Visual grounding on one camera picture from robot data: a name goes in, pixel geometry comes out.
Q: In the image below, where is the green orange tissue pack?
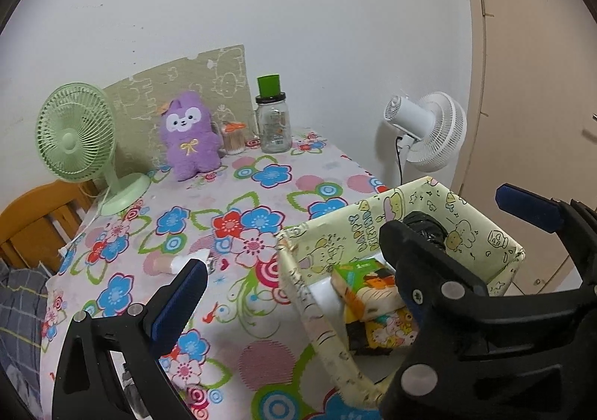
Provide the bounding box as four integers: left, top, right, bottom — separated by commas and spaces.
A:
331, 258, 405, 322

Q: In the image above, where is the black plastic bag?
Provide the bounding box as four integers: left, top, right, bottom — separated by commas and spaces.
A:
403, 211, 447, 250

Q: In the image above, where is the yellow cartoon tissue pack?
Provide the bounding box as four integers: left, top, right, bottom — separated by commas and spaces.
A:
344, 307, 419, 355

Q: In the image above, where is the white cloth pack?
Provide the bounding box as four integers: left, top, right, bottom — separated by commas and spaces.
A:
310, 276, 348, 346

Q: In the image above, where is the floral tablecloth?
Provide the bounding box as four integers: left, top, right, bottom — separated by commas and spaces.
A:
38, 128, 412, 420

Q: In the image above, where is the yellow cartoon storage box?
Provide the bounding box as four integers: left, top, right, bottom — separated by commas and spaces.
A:
277, 176, 525, 409

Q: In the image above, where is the white standing fan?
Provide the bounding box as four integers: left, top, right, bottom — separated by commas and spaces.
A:
384, 91, 468, 184

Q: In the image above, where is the grey plaid pillow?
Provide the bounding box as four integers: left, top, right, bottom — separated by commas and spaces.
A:
1, 260, 50, 404

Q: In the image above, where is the purple plush toy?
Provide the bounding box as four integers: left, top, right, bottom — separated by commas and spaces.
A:
160, 90, 223, 181

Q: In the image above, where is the toothpick jar orange lid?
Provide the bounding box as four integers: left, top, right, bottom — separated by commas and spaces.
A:
221, 122, 246, 155

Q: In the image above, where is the green desk fan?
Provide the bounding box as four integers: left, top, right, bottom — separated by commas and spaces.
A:
34, 82, 151, 216

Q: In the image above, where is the glass jar green lid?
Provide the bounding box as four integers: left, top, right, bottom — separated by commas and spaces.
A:
255, 74, 293, 154

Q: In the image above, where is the green patterned mat board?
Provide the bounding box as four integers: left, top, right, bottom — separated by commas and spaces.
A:
104, 45, 257, 176

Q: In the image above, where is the white fan power cable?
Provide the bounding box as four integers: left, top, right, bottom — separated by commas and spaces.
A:
57, 185, 113, 257

